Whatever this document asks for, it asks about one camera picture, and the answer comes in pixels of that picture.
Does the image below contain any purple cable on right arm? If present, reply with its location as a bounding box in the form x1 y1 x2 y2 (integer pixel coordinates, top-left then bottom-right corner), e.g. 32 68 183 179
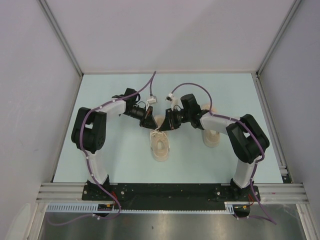
168 82 277 225

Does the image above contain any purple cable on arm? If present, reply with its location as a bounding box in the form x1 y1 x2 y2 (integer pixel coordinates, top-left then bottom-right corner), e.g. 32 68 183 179
168 82 277 225
47 71 157 226

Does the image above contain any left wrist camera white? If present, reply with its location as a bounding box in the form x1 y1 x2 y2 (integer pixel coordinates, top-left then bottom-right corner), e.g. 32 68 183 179
146 95 158 106

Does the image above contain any aluminium frame rail front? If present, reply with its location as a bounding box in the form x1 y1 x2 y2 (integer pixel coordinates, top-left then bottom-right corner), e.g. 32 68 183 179
37 182 309 204

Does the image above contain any aluminium side rail right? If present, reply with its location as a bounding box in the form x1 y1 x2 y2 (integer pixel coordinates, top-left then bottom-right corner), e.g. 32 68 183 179
251 72 293 184

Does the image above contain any aluminium corner post right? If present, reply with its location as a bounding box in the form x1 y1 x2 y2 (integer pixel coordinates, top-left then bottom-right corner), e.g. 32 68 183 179
255 0 303 77

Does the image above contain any beige lace sneaker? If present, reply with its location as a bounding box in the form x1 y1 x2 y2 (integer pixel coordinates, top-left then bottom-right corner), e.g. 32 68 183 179
201 103 221 148
149 115 170 162

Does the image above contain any aluminium corner post left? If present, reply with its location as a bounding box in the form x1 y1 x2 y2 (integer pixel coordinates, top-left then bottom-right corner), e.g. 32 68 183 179
36 0 84 79

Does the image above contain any aluminium corner post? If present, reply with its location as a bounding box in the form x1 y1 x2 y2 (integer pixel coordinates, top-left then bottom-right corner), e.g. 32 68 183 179
255 0 303 77
36 0 84 79

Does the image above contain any white shoelace of sneaker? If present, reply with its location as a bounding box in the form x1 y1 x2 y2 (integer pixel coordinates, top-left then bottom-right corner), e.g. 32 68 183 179
150 129 166 150

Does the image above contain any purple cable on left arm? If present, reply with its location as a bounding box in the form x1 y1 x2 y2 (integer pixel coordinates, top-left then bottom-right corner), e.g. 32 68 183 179
47 71 157 226

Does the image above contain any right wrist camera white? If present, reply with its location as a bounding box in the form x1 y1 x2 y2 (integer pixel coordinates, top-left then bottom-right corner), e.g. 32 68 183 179
165 93 179 106

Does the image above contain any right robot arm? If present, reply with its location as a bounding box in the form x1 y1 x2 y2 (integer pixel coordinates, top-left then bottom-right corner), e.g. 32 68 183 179
159 94 270 201

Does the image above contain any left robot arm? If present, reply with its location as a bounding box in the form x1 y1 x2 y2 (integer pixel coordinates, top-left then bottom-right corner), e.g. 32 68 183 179
71 88 157 200

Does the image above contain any white slotted cable duct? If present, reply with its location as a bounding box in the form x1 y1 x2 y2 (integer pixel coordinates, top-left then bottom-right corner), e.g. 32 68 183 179
46 202 249 215

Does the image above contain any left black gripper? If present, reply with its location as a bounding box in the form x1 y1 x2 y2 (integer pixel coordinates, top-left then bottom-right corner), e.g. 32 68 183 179
124 104 158 130

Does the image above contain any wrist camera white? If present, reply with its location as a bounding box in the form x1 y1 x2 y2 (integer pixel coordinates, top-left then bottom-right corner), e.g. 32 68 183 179
165 93 179 106
146 95 158 106

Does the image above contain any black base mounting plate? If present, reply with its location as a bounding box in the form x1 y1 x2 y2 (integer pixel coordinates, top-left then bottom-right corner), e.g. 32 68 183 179
82 183 261 211

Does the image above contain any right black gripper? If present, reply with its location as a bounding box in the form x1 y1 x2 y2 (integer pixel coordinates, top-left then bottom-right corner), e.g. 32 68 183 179
159 107 191 132

